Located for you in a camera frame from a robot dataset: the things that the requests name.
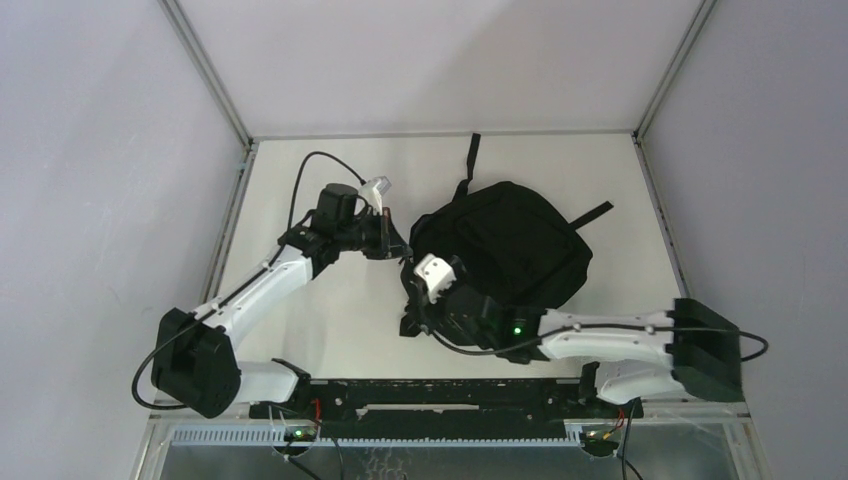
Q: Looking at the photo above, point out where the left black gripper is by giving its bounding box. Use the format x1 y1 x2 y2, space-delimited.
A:
336 207 412 260

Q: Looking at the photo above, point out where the black student backpack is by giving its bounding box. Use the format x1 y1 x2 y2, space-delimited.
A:
399 133 613 337

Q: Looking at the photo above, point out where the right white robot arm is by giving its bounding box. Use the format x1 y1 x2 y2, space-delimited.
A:
402 254 745 416

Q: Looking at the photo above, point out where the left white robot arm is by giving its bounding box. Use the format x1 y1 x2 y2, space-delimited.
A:
140 176 412 418

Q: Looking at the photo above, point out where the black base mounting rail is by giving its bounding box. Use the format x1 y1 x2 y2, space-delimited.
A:
249 378 644 438

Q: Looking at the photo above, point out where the white slotted cable duct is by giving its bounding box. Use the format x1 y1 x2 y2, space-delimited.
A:
170 424 583 448

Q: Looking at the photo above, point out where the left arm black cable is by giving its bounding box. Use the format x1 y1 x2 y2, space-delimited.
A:
130 150 369 412

